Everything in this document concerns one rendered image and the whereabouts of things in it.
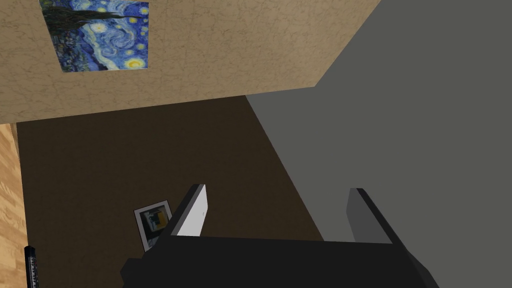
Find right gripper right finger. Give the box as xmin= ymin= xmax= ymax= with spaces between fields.
xmin=345 ymin=187 xmax=403 ymax=245

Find small white framed picture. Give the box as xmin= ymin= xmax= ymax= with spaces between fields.
xmin=133 ymin=199 xmax=174 ymax=253

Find blue starry night painting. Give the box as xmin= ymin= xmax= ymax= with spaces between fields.
xmin=38 ymin=0 xmax=150 ymax=74

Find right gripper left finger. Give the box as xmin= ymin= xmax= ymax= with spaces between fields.
xmin=167 ymin=183 xmax=209 ymax=238

